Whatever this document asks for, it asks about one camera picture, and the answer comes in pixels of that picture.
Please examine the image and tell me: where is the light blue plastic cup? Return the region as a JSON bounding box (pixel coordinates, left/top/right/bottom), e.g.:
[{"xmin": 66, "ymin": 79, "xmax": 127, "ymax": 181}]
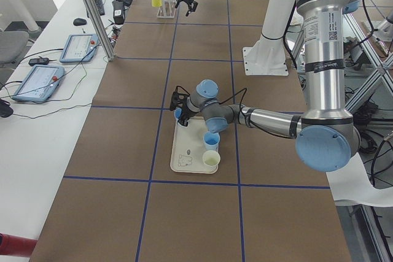
[{"xmin": 173, "ymin": 108, "xmax": 182, "ymax": 121}]

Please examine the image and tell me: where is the cream plastic cup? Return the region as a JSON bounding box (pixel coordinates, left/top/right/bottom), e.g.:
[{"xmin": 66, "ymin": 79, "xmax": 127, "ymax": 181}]
[{"xmin": 202, "ymin": 150, "xmax": 221, "ymax": 170}]

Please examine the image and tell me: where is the cream serving tray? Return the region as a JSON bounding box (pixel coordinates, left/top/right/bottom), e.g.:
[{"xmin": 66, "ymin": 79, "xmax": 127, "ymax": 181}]
[{"xmin": 170, "ymin": 117, "xmax": 218, "ymax": 174}]

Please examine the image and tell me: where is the black desktop box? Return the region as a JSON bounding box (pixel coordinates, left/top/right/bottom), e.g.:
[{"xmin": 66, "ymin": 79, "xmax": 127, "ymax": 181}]
[{"xmin": 112, "ymin": 1, "xmax": 125, "ymax": 25}]

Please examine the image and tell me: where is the black keyboard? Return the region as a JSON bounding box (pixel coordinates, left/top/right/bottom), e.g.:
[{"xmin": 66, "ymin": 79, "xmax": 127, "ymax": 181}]
[{"xmin": 94, "ymin": 0, "xmax": 105, "ymax": 15}]

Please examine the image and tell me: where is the black computer mouse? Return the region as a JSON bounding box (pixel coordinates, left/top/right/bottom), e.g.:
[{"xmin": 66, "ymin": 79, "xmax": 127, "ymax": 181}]
[{"xmin": 73, "ymin": 18, "xmax": 87, "ymax": 26}]

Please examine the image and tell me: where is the far teach pendant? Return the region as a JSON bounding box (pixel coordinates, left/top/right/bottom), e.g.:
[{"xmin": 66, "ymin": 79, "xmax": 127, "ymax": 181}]
[{"xmin": 59, "ymin": 34, "xmax": 99, "ymax": 64}]

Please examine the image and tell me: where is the teach pendant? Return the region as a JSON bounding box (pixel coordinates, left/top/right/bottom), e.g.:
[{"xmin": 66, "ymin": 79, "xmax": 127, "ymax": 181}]
[
  {"xmin": 11, "ymin": 64, "xmax": 65, "ymax": 102},
  {"xmin": 59, "ymin": 34, "xmax": 99, "ymax": 64}
]

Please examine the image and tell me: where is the near teach pendant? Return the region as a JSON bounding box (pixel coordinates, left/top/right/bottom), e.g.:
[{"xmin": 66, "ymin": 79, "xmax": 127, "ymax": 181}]
[{"xmin": 11, "ymin": 64, "xmax": 65, "ymax": 102}]

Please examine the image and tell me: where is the black power adapter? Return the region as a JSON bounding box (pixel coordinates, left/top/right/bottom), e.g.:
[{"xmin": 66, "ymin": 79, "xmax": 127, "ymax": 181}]
[{"xmin": 28, "ymin": 58, "xmax": 50, "ymax": 66}]

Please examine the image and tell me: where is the grey office chair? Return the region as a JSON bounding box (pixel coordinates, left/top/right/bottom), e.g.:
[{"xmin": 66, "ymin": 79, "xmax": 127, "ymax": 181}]
[{"xmin": 1, "ymin": 31, "xmax": 29, "ymax": 67}]

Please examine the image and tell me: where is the white plastic chair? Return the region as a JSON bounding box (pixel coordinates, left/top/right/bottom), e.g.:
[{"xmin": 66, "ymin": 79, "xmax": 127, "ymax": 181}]
[{"xmin": 326, "ymin": 153, "xmax": 393, "ymax": 207}]

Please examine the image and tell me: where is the red water bottle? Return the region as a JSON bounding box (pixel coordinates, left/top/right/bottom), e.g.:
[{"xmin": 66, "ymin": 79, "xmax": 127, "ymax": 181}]
[{"xmin": 0, "ymin": 233, "xmax": 37, "ymax": 258}]

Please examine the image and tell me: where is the white wire cup rack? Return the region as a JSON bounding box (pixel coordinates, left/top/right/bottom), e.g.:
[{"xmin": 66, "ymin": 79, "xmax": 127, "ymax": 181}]
[{"xmin": 156, "ymin": 0, "xmax": 176, "ymax": 19}]

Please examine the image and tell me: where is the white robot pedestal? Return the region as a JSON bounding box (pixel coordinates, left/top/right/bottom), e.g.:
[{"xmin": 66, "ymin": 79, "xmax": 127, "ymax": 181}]
[{"xmin": 243, "ymin": 0, "xmax": 295, "ymax": 76}]

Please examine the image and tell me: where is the aluminium frame post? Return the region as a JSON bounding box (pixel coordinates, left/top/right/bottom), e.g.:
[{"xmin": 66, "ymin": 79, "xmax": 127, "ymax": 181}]
[{"xmin": 83, "ymin": 0, "xmax": 115, "ymax": 61}]

